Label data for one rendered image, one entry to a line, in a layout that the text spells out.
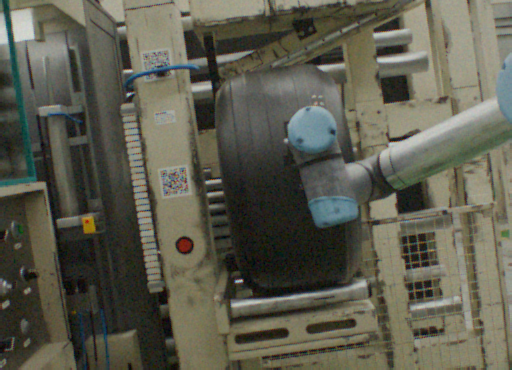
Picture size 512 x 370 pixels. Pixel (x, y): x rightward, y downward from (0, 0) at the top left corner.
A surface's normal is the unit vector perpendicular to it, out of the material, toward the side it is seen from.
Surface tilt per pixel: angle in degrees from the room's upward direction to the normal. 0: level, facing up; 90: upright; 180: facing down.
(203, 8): 90
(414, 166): 111
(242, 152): 73
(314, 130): 83
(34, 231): 90
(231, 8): 90
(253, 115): 55
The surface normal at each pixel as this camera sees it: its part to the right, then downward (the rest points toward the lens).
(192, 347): -0.01, 0.05
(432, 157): -0.52, 0.45
